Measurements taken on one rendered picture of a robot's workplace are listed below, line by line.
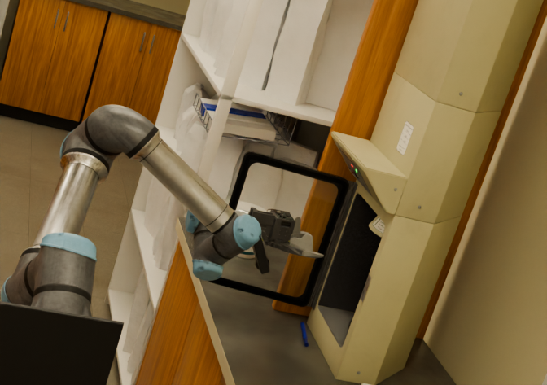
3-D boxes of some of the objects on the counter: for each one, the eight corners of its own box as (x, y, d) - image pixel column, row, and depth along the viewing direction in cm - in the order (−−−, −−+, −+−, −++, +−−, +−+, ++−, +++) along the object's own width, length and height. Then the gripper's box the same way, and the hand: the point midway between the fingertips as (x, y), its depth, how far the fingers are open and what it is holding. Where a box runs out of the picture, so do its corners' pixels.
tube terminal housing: (383, 338, 303) (474, 94, 283) (421, 395, 273) (525, 126, 253) (306, 322, 295) (393, 71, 275) (335, 379, 266) (435, 102, 246)
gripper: (258, 223, 251) (333, 236, 257) (243, 195, 269) (313, 208, 275) (249, 255, 254) (324, 267, 259) (235, 225, 272) (305, 238, 277)
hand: (316, 247), depth 268 cm, fingers open, 14 cm apart
